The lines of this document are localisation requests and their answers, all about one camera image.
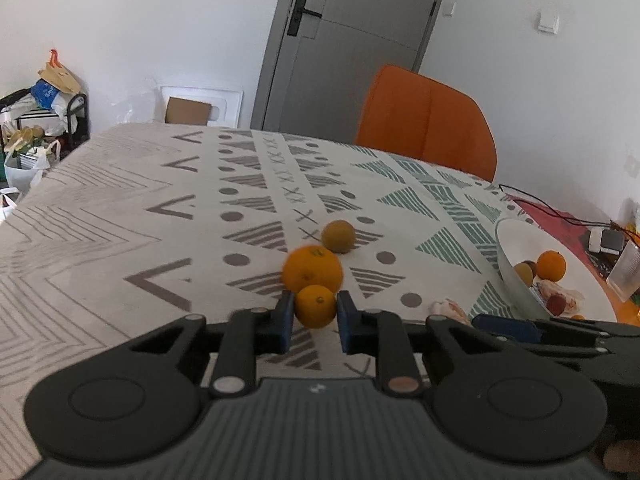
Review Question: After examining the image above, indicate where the white framed cardboard panel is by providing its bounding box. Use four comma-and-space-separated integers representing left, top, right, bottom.
160, 85, 244, 128

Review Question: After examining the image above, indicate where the person's right hand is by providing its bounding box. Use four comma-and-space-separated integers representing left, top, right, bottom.
601, 440, 640, 475

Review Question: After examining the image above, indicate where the black metal rack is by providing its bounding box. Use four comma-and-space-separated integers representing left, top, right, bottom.
0, 89, 91, 162

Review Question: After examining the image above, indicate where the orange chair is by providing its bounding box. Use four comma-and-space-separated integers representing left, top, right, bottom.
354, 64, 498, 183

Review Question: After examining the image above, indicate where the round brown fruit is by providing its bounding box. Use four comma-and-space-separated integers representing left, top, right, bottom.
321, 220, 357, 254

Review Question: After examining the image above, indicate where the brown paper bag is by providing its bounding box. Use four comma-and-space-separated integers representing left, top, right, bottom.
39, 49, 81, 95

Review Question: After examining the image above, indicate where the brown cardboard piece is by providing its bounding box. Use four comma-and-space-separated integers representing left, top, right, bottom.
165, 96, 213, 126

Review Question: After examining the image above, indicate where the small grey box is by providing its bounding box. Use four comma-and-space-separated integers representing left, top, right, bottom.
601, 229, 626, 256

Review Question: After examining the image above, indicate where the black cable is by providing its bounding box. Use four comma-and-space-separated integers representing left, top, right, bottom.
499, 185, 623, 230

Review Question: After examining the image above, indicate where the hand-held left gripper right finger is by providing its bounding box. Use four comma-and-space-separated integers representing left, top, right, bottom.
335, 290, 506, 397

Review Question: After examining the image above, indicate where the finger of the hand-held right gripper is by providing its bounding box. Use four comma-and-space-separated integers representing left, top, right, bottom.
542, 332, 614, 363
472, 312, 640, 345

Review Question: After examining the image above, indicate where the white plastic bag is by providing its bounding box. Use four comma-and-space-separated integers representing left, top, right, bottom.
4, 140, 62, 196

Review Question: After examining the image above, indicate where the patterned white tablecloth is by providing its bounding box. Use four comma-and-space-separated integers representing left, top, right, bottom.
0, 124, 533, 471

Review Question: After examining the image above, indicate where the pale yellow bundle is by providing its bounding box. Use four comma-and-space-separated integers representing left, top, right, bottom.
4, 127, 47, 153

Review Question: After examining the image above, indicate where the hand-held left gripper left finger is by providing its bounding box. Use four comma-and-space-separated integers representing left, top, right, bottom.
117, 289, 297, 400

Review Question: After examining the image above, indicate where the large orange with sticker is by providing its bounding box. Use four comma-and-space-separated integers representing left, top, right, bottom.
282, 246, 345, 295

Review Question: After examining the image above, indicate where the clear plastic cup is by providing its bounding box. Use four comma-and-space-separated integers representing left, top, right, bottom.
606, 245, 640, 303

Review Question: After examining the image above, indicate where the grey door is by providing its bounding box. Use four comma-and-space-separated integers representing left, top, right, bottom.
250, 0, 453, 146

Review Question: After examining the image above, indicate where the white bowl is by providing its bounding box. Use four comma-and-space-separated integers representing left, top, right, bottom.
495, 218, 621, 326

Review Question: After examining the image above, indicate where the blue plastic bag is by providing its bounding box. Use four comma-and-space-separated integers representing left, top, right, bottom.
31, 80, 63, 107

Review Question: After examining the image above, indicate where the black door handle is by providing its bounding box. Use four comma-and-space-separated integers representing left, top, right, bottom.
289, 0, 325, 38

